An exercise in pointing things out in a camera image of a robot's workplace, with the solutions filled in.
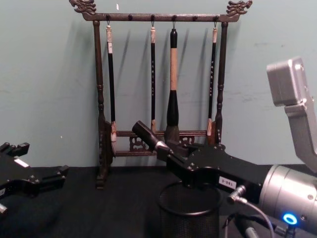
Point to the black brush with grey band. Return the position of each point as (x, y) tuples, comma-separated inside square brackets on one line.
[(146, 135)]

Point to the thin black calligraphy brush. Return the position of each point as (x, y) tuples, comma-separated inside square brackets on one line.
[(111, 74), (212, 74), (153, 74)]

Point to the thick tan and black brush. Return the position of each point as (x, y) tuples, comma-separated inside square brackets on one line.
[(173, 104)]

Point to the black mesh pen holder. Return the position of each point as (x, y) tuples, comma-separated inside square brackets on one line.
[(188, 223)]

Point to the black table cloth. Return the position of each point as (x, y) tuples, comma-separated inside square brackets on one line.
[(99, 213)]

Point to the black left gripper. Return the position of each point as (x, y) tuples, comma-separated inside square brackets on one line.
[(15, 176)]

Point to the dark wooden brush rack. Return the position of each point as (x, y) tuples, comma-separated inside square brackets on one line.
[(99, 74)]

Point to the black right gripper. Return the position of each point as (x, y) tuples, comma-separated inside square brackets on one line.
[(223, 168)]

